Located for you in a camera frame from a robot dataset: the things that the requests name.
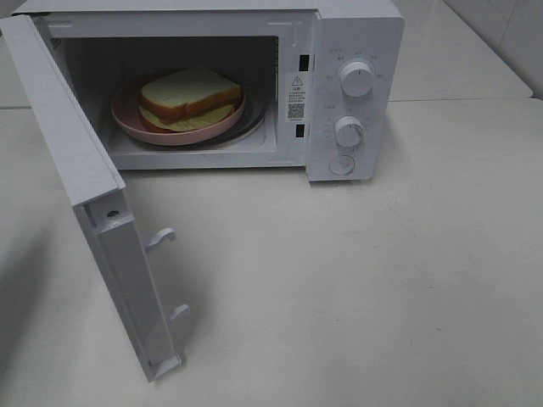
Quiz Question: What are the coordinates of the white warning label sticker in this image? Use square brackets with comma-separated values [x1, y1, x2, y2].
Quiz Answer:
[284, 71, 308, 123]

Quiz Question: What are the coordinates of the toast sandwich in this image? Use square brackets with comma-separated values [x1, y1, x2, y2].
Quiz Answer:
[138, 66, 243, 132]

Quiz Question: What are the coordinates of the lower white timer knob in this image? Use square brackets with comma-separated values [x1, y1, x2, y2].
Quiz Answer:
[333, 115, 364, 148]

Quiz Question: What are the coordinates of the white microwave oven body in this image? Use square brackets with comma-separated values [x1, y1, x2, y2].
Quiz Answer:
[9, 1, 404, 181]

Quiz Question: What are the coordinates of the pink plate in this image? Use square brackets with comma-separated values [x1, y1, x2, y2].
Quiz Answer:
[110, 71, 247, 147]

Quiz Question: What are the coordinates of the glass microwave turntable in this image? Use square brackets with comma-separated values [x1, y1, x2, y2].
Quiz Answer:
[134, 98, 266, 150]

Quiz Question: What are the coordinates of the round white door button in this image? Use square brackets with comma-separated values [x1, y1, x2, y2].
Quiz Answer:
[328, 155, 355, 176]

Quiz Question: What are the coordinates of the upper white power knob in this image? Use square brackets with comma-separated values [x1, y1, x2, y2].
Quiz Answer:
[339, 59, 376, 98]

